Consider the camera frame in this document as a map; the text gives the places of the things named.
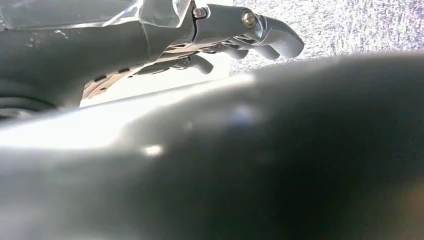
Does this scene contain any grey robot body shell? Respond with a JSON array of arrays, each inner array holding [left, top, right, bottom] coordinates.
[[0, 52, 424, 240]]

